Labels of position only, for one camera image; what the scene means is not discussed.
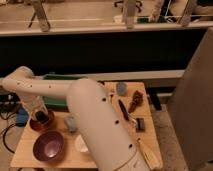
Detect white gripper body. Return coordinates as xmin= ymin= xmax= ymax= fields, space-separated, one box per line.
xmin=21 ymin=95 xmax=48 ymax=117

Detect black eraser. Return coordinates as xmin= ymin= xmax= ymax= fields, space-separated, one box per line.
xmin=35 ymin=111 xmax=49 ymax=124

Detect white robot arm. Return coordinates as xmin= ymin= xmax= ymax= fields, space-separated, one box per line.
xmin=2 ymin=66 xmax=150 ymax=171

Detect blue box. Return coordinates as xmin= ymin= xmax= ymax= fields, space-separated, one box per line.
xmin=15 ymin=108 xmax=29 ymax=127

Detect green plastic tray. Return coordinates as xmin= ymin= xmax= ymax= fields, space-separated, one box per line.
xmin=43 ymin=74 xmax=78 ymax=111

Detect red-orange bowl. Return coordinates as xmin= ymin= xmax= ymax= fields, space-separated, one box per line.
xmin=29 ymin=111 xmax=55 ymax=132

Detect grey-blue cloth piece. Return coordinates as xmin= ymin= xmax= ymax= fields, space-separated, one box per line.
xmin=64 ymin=116 xmax=77 ymax=133

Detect purple bowl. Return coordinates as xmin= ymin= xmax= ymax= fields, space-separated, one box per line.
xmin=33 ymin=131 xmax=64 ymax=162

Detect light blue cup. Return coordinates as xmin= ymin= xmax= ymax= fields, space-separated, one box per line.
xmin=116 ymin=82 xmax=127 ymax=96

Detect black knife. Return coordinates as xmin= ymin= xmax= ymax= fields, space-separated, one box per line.
xmin=118 ymin=99 xmax=129 ymax=121

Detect brown pine cone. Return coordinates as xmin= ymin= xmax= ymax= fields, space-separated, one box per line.
xmin=128 ymin=90 xmax=143 ymax=113

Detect wooden brush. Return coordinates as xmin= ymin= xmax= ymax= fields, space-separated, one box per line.
xmin=137 ymin=139 xmax=161 ymax=170

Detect grey cabinet panel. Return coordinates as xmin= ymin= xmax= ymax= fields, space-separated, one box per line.
xmin=167 ymin=27 xmax=213 ymax=171

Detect black cables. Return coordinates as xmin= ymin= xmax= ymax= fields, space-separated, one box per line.
xmin=0 ymin=94 xmax=22 ymax=154

